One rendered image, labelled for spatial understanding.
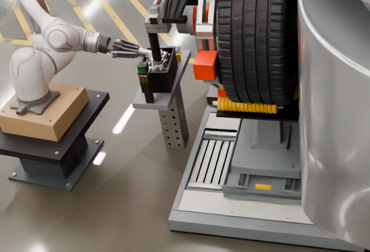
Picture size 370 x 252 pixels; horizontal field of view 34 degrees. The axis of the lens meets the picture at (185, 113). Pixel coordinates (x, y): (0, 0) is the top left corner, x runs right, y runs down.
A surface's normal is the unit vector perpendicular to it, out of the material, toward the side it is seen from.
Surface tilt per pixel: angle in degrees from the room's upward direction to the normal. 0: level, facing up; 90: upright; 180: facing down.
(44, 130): 90
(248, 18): 58
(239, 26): 62
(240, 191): 90
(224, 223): 0
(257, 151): 0
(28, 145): 0
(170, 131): 90
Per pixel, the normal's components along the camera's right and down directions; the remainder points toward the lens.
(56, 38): 0.04, 0.25
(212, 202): -0.13, -0.76
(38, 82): 0.66, 0.43
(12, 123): -0.35, 0.63
